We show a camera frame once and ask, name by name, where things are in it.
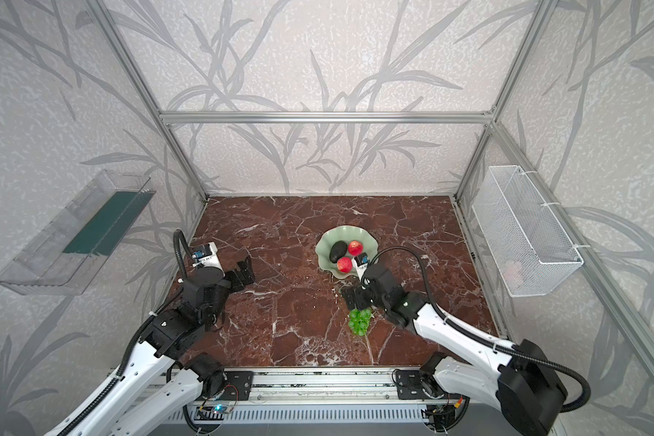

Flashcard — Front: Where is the green fake grape bunch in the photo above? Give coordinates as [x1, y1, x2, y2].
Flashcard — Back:
[348, 309, 372, 336]

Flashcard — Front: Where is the red fake apple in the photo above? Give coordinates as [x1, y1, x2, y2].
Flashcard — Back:
[336, 256, 354, 274]
[347, 240, 364, 257]

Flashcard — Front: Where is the dark fake avocado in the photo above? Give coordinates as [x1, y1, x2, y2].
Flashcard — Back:
[328, 241, 348, 263]

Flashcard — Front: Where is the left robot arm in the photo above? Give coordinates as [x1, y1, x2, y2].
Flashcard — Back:
[50, 255, 255, 435]

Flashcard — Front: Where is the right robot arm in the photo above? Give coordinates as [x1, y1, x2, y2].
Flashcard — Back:
[337, 259, 568, 435]

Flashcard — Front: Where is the light green wavy fruit bowl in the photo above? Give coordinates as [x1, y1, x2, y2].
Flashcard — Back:
[315, 225, 379, 279]

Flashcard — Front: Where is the green mat in bin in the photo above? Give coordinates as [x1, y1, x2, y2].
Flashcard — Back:
[63, 191, 156, 256]

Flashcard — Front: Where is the pink object in basket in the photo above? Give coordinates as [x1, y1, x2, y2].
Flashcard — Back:
[502, 261, 524, 291]

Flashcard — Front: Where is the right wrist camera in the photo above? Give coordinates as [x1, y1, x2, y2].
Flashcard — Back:
[352, 252, 369, 279]

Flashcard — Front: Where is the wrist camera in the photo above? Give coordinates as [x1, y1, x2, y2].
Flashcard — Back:
[191, 242, 223, 270]
[352, 252, 369, 279]

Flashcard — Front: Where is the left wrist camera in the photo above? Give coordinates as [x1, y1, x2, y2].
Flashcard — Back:
[191, 242, 223, 270]

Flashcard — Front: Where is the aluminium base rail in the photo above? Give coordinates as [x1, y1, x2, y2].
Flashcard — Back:
[92, 367, 552, 407]

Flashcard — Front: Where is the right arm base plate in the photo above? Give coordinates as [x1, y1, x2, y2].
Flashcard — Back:
[392, 369, 429, 401]

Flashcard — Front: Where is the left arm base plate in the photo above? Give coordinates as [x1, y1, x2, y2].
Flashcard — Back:
[211, 371, 254, 403]

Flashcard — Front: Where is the clear plastic wall bin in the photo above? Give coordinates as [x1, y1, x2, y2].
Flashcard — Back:
[0, 170, 156, 296]

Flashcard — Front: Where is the white wire mesh basket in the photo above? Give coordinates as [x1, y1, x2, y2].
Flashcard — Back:
[472, 165, 584, 298]

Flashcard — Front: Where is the aluminium frame crossbar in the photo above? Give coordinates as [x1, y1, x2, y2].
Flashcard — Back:
[160, 111, 492, 125]

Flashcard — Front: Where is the right black corrugated cable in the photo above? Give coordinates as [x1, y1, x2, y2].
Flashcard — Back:
[359, 246, 592, 413]

